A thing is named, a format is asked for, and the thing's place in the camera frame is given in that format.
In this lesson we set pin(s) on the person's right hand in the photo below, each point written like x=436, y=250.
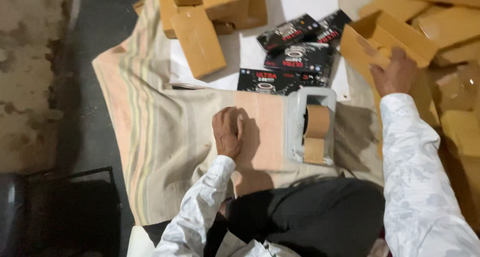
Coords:
x=395, y=78

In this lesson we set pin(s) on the brown packing tape roll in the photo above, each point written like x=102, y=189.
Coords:
x=317, y=131

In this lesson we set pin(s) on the white sheet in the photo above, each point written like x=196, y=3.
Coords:
x=300, y=1

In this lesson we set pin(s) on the person's black trousers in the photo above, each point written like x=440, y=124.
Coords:
x=311, y=215

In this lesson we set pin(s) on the brown cardboard box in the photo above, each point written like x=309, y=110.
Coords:
x=393, y=33

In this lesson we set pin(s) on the white cushion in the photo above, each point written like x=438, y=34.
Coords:
x=139, y=244

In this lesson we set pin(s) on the grey tape dispenser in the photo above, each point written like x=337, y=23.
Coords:
x=294, y=129

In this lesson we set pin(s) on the person's left hand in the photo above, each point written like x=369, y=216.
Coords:
x=227, y=135

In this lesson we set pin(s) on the pile of brown cartons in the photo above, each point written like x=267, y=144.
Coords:
x=198, y=43
x=453, y=28

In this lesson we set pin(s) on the black printed product box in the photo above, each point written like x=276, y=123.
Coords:
x=300, y=58
x=287, y=33
x=270, y=80
x=333, y=24

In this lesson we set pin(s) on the black metal-frame chair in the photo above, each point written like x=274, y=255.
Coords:
x=71, y=215

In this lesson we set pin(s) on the striped beige blanket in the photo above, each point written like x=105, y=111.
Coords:
x=168, y=137

